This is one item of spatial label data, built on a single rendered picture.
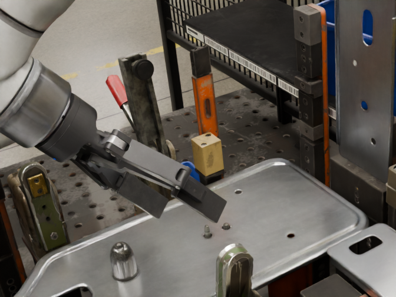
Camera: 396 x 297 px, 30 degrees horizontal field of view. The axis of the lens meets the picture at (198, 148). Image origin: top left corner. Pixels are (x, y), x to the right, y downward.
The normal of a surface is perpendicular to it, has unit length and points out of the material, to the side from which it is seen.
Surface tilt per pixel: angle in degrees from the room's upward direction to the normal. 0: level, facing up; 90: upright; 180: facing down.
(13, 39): 101
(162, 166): 45
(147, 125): 81
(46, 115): 75
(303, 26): 90
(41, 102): 69
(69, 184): 0
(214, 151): 90
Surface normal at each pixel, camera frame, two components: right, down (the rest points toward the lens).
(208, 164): 0.50, 0.40
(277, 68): -0.11, -0.84
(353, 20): -0.86, 0.34
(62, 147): 0.08, 0.57
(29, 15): 0.45, 0.65
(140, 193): 0.54, -0.04
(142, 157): 0.16, -0.27
